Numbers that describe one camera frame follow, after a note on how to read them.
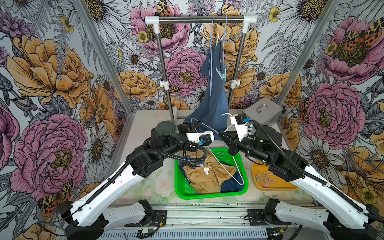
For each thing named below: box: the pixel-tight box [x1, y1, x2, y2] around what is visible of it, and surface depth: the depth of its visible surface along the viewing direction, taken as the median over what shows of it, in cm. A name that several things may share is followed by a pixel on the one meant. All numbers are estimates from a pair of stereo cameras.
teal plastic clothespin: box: [215, 67, 227, 81], surface depth 63 cm
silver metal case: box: [242, 98, 284, 125], surface depth 103 cm
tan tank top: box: [178, 149, 236, 194], surface depth 79 cm
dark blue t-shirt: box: [220, 172, 245, 193], surface depth 81 cm
